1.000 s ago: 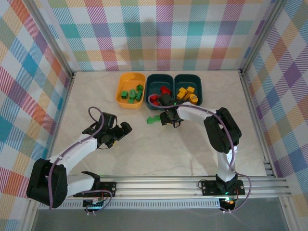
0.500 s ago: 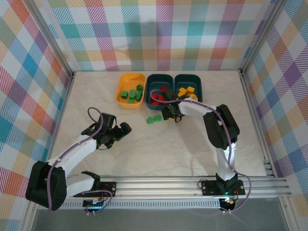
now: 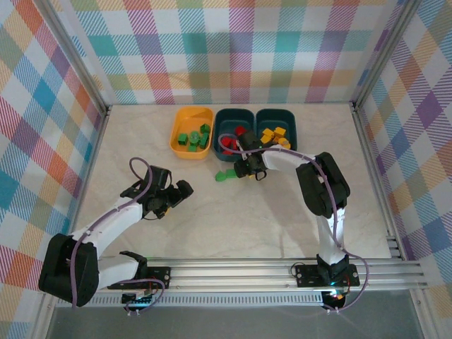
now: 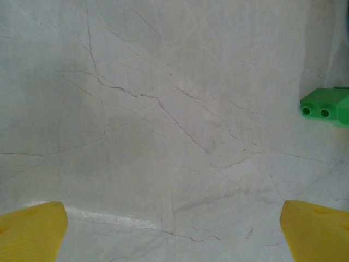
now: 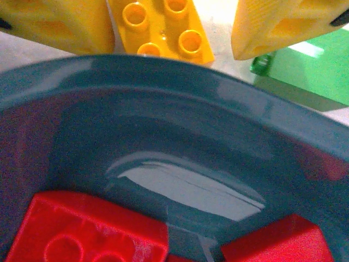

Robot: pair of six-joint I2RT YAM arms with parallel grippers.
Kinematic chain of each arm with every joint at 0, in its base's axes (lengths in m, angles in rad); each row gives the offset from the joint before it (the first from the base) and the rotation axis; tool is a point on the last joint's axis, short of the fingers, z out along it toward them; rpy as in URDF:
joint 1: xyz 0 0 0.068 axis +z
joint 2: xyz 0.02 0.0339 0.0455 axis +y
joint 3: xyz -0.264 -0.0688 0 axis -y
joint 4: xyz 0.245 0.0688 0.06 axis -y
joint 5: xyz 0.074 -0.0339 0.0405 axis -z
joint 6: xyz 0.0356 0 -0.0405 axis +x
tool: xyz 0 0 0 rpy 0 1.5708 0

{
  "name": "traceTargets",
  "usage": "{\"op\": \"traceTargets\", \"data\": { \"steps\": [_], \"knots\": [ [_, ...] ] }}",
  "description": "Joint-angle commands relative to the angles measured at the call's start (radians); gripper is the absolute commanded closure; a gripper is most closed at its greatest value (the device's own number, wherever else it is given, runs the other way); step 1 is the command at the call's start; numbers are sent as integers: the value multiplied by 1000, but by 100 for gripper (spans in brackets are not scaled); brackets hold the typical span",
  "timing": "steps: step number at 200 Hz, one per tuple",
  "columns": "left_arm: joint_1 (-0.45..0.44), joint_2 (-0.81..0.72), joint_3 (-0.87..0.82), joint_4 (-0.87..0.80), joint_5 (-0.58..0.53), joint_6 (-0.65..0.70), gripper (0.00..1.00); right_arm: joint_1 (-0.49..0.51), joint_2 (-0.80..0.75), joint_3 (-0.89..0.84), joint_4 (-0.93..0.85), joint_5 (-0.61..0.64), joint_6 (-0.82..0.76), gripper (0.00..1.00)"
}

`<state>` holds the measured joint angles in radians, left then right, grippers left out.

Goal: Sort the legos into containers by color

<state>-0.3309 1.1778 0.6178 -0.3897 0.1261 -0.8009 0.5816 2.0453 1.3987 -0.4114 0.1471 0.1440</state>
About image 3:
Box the slotted grey cable duct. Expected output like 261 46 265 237
54 295 326 307

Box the controller circuit board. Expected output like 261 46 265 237
323 290 350 310
121 292 158 307

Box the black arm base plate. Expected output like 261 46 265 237
107 266 172 291
295 263 361 287

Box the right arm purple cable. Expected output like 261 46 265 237
218 134 371 315

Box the aluminium table side rail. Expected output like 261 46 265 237
69 105 112 236
351 104 407 262

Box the aluminium frame leg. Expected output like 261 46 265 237
33 299 57 339
411 289 437 339

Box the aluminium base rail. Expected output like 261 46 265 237
37 258 427 294

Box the orange plastic container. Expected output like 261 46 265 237
169 107 215 160

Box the colourful plaid backdrop cloth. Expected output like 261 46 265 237
0 0 107 339
356 0 452 339
52 0 414 106

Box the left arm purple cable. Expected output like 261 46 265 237
70 157 165 316

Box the teal plastic container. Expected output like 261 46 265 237
214 108 256 163
254 108 297 162

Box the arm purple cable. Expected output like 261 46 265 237
70 157 165 316
218 134 371 315

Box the aluminium frame post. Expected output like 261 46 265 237
349 0 424 110
33 0 111 116

